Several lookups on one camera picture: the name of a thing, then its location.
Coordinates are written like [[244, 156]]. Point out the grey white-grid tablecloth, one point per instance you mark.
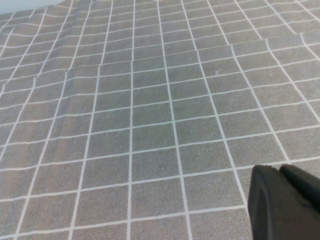
[[140, 120]]

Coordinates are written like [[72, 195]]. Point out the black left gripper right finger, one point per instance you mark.
[[303, 182]]

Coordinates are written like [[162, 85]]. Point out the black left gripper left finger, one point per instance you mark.
[[270, 210]]

